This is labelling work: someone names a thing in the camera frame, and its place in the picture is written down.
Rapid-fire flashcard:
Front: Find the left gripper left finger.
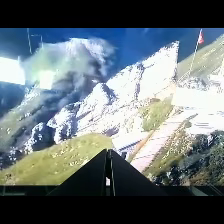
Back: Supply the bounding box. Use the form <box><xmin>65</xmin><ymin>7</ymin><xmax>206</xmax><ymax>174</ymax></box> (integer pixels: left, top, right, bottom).
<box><xmin>46</xmin><ymin>148</ymin><xmax>109</xmax><ymax>197</ymax></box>

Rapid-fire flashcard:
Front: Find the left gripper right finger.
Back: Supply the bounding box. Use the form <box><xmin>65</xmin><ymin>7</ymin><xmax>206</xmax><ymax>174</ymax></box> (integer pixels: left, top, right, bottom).
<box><xmin>110</xmin><ymin>148</ymin><xmax>168</xmax><ymax>197</ymax></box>

